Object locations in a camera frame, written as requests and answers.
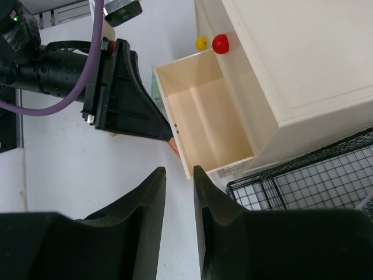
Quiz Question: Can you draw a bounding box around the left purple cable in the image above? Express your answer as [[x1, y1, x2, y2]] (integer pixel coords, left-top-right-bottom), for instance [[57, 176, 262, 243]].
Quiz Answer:
[[0, 0, 105, 117]]

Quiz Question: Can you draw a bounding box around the cream drawer cabinet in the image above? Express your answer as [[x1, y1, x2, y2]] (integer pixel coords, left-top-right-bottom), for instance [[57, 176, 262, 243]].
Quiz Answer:
[[195, 1, 372, 177]]

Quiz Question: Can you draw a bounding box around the small drawer yellow knob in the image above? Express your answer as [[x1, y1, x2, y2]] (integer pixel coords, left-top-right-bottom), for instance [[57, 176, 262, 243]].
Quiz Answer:
[[195, 37, 207, 51]]

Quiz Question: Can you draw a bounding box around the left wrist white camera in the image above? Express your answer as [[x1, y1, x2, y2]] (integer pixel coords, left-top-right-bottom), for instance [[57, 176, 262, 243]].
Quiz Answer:
[[99, 0, 143, 41]]

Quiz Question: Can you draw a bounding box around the drawer red knob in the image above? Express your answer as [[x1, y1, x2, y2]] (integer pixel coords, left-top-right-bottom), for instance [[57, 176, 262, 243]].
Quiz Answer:
[[212, 34, 230, 55]]

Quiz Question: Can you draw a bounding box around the black wire mesh organizer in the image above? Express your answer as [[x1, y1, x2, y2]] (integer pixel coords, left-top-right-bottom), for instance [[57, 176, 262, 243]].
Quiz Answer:
[[226, 128, 372, 218]]

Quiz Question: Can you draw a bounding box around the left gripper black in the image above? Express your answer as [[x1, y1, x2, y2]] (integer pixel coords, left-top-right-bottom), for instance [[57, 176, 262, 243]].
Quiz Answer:
[[81, 37, 173, 142]]

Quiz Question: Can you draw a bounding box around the green transparent correction tape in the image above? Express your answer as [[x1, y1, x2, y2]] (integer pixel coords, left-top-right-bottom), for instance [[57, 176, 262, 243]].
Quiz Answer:
[[151, 72, 168, 119]]

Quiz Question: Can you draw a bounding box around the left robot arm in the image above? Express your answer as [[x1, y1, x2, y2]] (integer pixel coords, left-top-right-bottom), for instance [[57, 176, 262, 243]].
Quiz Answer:
[[1, 1, 173, 142]]

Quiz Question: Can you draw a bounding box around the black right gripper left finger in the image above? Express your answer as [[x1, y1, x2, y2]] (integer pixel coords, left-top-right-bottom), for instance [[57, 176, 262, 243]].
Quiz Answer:
[[1, 167, 166, 279]]

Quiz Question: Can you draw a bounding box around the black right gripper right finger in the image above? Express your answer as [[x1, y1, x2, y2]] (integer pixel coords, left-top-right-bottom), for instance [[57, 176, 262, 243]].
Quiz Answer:
[[193, 166, 372, 279]]

